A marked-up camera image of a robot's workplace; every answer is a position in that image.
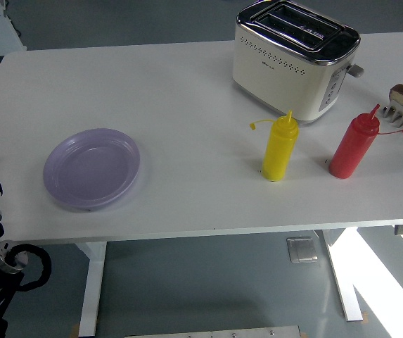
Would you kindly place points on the white table leg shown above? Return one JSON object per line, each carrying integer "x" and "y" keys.
{"x": 90, "y": 288}
{"x": 345, "y": 285}

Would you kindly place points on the cream two-slot toaster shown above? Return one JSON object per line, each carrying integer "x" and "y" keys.
{"x": 278, "y": 81}

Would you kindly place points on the metal floor socket cover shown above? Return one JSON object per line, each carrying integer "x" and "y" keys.
{"x": 302, "y": 250}

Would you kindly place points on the yellow squeeze bottle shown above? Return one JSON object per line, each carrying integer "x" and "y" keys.
{"x": 278, "y": 151}

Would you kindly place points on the red squeeze bottle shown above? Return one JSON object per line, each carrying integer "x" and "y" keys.
{"x": 352, "y": 151}

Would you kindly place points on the purple plastic plate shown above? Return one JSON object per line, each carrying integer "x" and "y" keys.
{"x": 92, "y": 170}

